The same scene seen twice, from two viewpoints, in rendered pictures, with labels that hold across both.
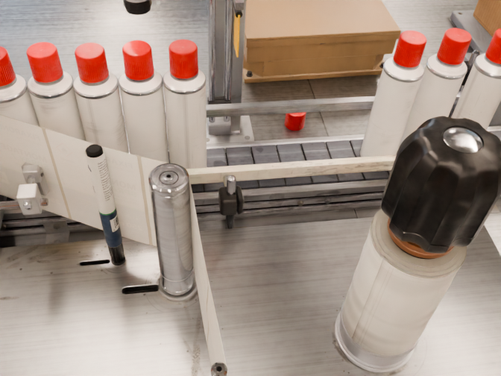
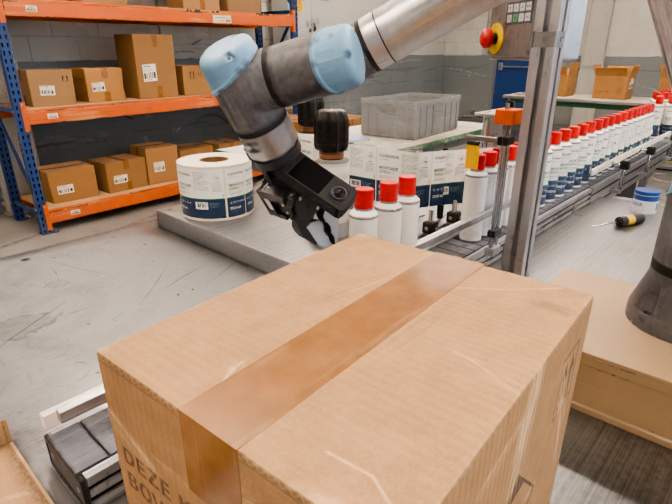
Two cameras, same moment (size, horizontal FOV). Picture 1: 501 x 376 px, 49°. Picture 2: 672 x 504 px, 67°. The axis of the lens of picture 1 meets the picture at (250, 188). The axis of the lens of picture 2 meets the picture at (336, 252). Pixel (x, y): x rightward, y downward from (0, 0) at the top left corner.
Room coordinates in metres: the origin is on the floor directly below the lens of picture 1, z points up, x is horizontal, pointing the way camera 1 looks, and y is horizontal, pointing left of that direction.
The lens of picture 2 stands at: (1.27, -0.84, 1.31)
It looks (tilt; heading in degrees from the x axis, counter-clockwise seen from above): 22 degrees down; 144
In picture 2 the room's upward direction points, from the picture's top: straight up
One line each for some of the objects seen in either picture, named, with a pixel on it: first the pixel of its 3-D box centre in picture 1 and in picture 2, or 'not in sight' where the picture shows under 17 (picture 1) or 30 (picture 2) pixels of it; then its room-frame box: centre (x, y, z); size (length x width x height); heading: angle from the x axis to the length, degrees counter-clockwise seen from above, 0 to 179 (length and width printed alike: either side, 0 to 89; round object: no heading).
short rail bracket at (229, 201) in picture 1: (231, 207); (429, 233); (0.47, 0.02, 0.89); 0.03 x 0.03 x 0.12; 11
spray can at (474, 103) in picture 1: (479, 99); (363, 244); (0.62, -0.31, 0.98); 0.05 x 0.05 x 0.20
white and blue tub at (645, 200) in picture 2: not in sight; (645, 200); (0.60, 0.84, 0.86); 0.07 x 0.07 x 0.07
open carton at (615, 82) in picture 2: not in sight; (613, 81); (-1.73, 5.17, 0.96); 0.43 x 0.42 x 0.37; 10
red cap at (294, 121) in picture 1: (295, 116); not in sight; (0.72, -0.07, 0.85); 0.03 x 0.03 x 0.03
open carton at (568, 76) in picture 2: not in sight; (556, 78); (-2.34, 5.04, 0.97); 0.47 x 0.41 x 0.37; 100
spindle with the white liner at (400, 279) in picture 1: (408, 258); (331, 173); (0.30, -0.15, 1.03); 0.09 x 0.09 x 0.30
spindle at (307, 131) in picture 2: not in sight; (311, 142); (-0.06, 0.03, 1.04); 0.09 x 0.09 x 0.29
